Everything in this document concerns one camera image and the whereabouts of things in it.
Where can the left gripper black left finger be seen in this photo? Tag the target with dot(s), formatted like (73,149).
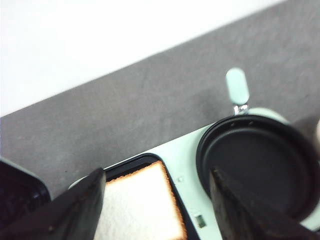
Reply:
(74,215)

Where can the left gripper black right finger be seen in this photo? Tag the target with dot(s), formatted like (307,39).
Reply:
(240,215)

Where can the breakfast maker hinged lid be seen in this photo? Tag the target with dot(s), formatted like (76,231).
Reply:
(21,192)

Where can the white bread slice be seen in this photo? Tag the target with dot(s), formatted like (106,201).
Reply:
(141,206)

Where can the mint green breakfast maker base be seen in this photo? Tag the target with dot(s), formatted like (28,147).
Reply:
(179,157)

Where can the black round frying pan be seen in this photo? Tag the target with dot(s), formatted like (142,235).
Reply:
(262,151)

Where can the grey felt table mat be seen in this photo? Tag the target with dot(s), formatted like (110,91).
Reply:
(171,94)

